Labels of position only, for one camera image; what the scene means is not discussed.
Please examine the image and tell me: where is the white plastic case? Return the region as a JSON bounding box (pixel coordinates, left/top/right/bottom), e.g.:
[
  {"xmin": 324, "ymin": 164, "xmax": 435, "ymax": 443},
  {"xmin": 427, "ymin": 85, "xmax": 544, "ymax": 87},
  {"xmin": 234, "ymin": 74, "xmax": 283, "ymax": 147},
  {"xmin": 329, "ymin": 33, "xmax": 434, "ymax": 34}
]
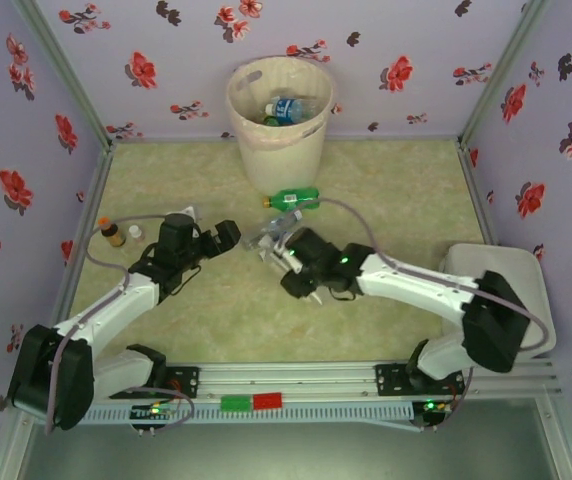
[{"xmin": 448, "ymin": 243, "xmax": 557, "ymax": 359}]

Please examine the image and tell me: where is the aluminium frame post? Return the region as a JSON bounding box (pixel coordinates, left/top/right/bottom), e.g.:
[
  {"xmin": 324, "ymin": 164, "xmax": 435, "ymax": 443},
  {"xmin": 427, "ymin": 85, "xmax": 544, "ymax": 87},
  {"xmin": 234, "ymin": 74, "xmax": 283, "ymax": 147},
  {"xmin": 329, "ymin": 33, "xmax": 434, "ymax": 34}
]
[
  {"xmin": 458, "ymin": 0, "xmax": 553, "ymax": 146},
  {"xmin": 11, "ymin": 0, "xmax": 116, "ymax": 149}
]

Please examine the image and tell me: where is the blue label bottle white cap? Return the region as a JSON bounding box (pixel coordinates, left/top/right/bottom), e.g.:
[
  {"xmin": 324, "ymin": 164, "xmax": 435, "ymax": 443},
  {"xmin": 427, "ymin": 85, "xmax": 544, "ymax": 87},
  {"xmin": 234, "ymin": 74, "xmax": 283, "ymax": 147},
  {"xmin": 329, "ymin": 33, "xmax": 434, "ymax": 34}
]
[{"xmin": 264, "ymin": 97, "xmax": 321, "ymax": 125}]

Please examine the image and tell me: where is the white slotted cable duct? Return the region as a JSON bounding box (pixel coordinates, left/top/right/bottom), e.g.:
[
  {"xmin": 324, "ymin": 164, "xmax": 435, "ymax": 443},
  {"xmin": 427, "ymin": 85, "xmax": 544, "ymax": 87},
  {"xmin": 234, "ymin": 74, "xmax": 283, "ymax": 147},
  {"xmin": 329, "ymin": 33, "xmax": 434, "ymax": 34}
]
[{"xmin": 35, "ymin": 402, "xmax": 415, "ymax": 426}]

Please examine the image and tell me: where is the clear unlabelled bottle white cap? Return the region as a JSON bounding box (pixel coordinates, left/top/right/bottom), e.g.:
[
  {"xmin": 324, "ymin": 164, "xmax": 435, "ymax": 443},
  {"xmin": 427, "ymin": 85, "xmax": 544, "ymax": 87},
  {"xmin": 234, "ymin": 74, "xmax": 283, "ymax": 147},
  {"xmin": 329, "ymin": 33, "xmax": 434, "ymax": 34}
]
[{"xmin": 242, "ymin": 209, "xmax": 303, "ymax": 251}]

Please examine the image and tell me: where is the small circuit board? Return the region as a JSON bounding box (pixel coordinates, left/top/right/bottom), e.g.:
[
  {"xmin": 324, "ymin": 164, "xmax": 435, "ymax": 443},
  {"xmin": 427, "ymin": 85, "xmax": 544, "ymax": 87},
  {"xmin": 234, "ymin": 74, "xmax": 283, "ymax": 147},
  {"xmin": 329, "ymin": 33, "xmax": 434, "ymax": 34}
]
[
  {"xmin": 129, "ymin": 402, "xmax": 176, "ymax": 422},
  {"xmin": 414, "ymin": 398, "xmax": 453, "ymax": 427}
]

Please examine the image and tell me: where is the red block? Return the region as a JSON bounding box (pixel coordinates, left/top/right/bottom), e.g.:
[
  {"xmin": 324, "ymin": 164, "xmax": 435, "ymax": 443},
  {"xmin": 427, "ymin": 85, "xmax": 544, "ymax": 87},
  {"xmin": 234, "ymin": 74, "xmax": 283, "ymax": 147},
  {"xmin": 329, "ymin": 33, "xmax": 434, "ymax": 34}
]
[{"xmin": 252, "ymin": 393, "xmax": 285, "ymax": 410}]

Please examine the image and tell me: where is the brown bottle orange cap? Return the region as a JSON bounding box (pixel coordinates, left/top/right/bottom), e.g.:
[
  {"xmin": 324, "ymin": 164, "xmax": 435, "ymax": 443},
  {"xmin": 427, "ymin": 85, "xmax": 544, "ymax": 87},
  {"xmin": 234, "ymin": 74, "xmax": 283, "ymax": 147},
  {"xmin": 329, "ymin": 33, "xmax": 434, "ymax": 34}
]
[{"xmin": 97, "ymin": 216, "xmax": 127, "ymax": 248}]

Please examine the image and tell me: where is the pale pink plastic bin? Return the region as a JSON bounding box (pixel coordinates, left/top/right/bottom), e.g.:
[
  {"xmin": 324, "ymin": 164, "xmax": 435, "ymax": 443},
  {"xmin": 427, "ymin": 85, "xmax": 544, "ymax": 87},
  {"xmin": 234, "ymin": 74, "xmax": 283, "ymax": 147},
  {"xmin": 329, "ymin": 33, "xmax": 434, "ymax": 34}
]
[{"xmin": 224, "ymin": 56, "xmax": 338, "ymax": 194}]

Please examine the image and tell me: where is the aluminium side rail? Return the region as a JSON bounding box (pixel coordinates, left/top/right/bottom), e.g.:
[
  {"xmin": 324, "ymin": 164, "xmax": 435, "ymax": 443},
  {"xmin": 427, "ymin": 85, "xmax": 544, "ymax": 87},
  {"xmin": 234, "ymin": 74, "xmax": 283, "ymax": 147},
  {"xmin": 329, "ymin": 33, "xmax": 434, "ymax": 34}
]
[
  {"xmin": 50, "ymin": 144, "xmax": 116, "ymax": 321},
  {"xmin": 458, "ymin": 142, "xmax": 498, "ymax": 246}
]

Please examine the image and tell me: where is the green block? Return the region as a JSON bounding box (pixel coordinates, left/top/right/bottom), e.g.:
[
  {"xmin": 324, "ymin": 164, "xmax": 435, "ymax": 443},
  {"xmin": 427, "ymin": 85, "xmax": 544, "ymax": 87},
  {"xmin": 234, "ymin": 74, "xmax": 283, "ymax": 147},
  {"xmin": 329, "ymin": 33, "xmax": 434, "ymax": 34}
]
[{"xmin": 220, "ymin": 394, "xmax": 254, "ymax": 411}]

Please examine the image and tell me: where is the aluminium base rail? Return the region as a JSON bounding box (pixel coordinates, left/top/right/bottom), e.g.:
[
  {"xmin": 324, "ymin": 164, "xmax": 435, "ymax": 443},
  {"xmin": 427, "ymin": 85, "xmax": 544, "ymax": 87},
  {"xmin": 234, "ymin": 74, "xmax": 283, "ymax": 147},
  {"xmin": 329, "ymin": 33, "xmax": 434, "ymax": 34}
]
[{"xmin": 85, "ymin": 360, "xmax": 565, "ymax": 401}]

